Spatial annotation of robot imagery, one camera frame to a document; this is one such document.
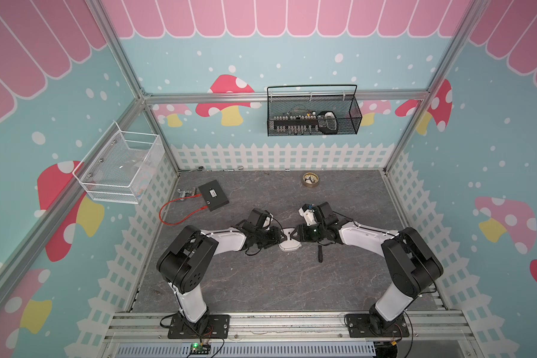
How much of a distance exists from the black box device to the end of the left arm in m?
0.33

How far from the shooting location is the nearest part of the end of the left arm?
77 cm

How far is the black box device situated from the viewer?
1079 millimetres
